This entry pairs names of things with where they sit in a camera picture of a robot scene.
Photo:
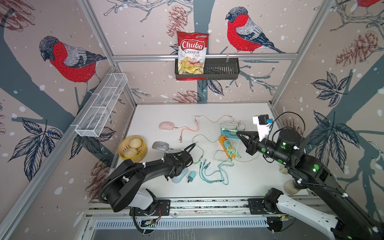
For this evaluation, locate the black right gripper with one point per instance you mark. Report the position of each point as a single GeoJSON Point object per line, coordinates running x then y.
{"type": "Point", "coordinates": [253, 144]}

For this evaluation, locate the teal charger plug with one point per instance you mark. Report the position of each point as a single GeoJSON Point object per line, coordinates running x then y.
{"type": "Point", "coordinates": [191, 176]}
{"type": "Point", "coordinates": [228, 146]}

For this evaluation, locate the orange power strip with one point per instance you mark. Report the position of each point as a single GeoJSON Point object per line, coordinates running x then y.
{"type": "Point", "coordinates": [232, 154]}

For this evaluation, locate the light blue computer mouse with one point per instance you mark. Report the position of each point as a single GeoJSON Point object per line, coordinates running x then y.
{"type": "Point", "coordinates": [179, 178]}

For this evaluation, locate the silver grey computer mouse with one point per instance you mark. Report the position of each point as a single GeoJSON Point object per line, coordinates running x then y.
{"type": "Point", "coordinates": [161, 146]}

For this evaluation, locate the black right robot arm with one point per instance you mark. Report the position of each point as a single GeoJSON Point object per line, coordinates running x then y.
{"type": "Point", "coordinates": [348, 221]}

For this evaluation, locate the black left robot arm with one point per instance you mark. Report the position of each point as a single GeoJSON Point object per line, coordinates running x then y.
{"type": "Point", "coordinates": [121, 188]}

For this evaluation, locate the pink computer mouse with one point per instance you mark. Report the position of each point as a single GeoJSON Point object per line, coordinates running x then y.
{"type": "Point", "coordinates": [167, 126]}

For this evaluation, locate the teal power strip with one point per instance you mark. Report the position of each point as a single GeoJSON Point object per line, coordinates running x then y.
{"type": "Point", "coordinates": [230, 134]}

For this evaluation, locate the glass jar black lid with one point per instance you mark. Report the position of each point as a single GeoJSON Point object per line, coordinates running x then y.
{"type": "Point", "coordinates": [290, 187]}

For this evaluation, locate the red Chuba cassava chips bag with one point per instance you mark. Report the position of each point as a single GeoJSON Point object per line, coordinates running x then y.
{"type": "Point", "coordinates": [192, 51]}

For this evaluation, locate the yellow bowl with buns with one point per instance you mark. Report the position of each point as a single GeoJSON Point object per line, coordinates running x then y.
{"type": "Point", "coordinates": [133, 148]}

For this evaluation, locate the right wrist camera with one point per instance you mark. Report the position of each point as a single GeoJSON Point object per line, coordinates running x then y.
{"type": "Point", "coordinates": [264, 124]}

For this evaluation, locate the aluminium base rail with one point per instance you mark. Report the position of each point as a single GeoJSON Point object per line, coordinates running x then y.
{"type": "Point", "coordinates": [190, 214]}

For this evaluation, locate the black wire wall basket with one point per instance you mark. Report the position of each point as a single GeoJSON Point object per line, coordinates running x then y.
{"type": "Point", "coordinates": [214, 69]}

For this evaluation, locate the white wire mesh shelf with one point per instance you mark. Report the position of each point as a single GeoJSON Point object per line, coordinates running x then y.
{"type": "Point", "coordinates": [95, 119]}

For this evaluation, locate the right rear frame post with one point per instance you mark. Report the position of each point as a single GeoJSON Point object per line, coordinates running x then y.
{"type": "Point", "coordinates": [316, 24]}

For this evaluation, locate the aluminium frame corner post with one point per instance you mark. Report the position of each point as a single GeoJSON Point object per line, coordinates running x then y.
{"type": "Point", "coordinates": [99, 34]}

